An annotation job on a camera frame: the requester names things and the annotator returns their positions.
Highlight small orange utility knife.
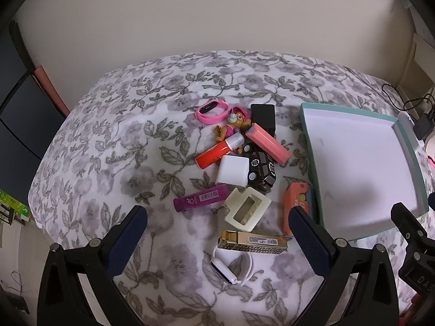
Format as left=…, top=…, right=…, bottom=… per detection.
left=282, top=182, right=313, bottom=237

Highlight white smart watch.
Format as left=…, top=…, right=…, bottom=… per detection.
left=209, top=246, right=254, bottom=285

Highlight cream hair claw clip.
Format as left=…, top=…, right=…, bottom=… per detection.
left=223, top=187, right=271, bottom=232

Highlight black toy car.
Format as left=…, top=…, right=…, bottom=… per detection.
left=243, top=141, right=276, bottom=194

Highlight purple lighter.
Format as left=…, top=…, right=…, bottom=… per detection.
left=173, top=184, right=229, bottom=212

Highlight white charger cube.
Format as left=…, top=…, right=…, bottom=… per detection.
left=215, top=155, right=249, bottom=187

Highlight orange glue bottle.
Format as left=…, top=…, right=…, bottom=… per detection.
left=195, top=133, right=245, bottom=169

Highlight black power adapter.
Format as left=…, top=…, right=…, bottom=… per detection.
left=250, top=104, right=276, bottom=137

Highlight pink puppy toy figure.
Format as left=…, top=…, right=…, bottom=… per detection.
left=215, top=107, right=251, bottom=154

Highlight pink smart band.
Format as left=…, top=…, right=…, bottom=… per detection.
left=195, top=99, right=232, bottom=125

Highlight green box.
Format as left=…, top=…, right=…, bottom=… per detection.
left=0, top=190, right=30, bottom=224

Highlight teal white box tray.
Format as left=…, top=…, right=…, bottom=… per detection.
left=300, top=102, right=429, bottom=241

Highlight black plugged charger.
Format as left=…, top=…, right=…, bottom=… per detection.
left=413, top=113, right=434, bottom=140

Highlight white power strip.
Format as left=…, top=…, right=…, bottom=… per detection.
left=397, top=111, right=424, bottom=151

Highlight dark cabinet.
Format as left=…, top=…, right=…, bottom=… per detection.
left=0, top=21, right=66, bottom=205

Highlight floral white blanket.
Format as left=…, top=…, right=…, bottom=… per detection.
left=27, top=49, right=435, bottom=326

